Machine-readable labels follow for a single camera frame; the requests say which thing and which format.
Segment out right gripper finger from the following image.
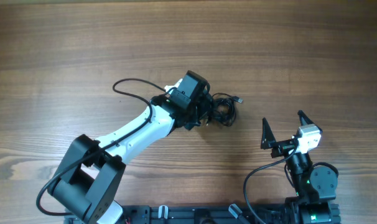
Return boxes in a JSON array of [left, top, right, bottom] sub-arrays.
[[297, 110, 322, 132], [261, 118, 276, 149]]

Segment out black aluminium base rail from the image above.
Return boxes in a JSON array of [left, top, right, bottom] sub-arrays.
[[63, 203, 342, 224]]

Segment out left camera black cable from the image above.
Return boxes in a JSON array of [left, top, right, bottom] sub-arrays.
[[35, 77, 177, 217]]

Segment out camera black cable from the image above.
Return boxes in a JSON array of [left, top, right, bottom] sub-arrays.
[[35, 77, 177, 217], [243, 146, 299, 224]]

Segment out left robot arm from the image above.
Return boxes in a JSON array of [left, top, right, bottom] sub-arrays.
[[36, 71, 212, 223]]

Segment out thin black USB cable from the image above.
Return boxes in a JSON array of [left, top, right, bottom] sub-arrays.
[[210, 92, 244, 125]]

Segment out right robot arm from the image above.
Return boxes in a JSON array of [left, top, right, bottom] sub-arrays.
[[261, 110, 341, 223]]

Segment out right camera black cable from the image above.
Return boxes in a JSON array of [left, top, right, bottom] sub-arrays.
[[243, 146, 299, 224]]

